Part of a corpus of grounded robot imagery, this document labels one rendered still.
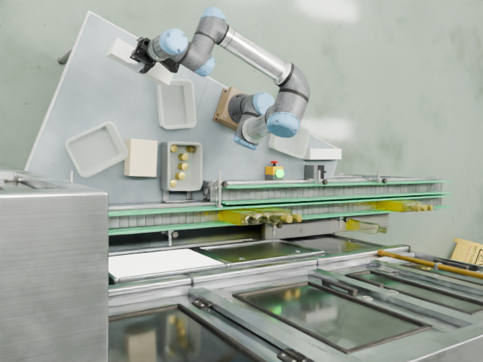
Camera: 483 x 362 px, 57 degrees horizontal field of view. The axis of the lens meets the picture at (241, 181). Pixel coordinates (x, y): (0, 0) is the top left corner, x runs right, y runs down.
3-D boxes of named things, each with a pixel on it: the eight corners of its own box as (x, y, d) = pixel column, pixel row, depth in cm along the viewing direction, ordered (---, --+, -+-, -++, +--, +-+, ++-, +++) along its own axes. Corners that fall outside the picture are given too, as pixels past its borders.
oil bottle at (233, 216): (218, 220, 211) (243, 226, 193) (218, 208, 211) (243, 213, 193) (228, 219, 214) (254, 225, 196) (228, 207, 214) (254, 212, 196)
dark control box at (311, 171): (303, 178, 255) (313, 179, 248) (304, 164, 255) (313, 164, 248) (314, 178, 260) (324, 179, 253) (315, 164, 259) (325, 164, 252)
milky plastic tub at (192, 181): (160, 189, 208) (167, 191, 201) (160, 141, 207) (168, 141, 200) (194, 189, 217) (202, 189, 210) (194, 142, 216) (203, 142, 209)
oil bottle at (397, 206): (375, 208, 270) (415, 214, 246) (375, 200, 270) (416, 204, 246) (382, 208, 273) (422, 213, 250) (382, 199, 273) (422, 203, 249)
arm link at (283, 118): (261, 125, 212) (315, 99, 161) (251, 154, 210) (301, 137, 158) (238, 114, 209) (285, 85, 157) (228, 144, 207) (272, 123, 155)
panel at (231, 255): (87, 266, 170) (113, 288, 141) (87, 258, 169) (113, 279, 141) (276, 243, 218) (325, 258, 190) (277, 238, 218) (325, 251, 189)
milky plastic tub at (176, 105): (155, 130, 207) (162, 129, 200) (150, 81, 205) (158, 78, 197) (189, 128, 216) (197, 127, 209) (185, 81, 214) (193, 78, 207)
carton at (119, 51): (112, 41, 164) (117, 37, 159) (168, 72, 177) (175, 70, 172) (106, 55, 163) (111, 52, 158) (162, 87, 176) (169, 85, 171)
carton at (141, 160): (123, 174, 199) (129, 175, 193) (125, 138, 198) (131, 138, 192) (149, 176, 205) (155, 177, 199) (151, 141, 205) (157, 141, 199)
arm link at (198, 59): (223, 47, 146) (195, 28, 141) (211, 77, 145) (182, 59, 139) (211, 51, 153) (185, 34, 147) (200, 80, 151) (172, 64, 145)
